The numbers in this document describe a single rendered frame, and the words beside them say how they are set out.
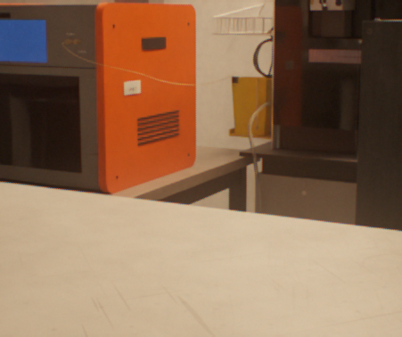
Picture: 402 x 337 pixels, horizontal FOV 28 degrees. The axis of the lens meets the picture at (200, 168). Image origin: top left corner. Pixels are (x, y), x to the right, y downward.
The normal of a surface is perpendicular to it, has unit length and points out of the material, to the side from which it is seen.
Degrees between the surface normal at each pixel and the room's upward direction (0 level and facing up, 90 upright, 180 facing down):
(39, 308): 0
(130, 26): 90
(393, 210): 90
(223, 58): 90
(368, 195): 90
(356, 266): 0
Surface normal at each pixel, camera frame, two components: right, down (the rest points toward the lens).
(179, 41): 0.88, 0.09
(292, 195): -0.47, 0.16
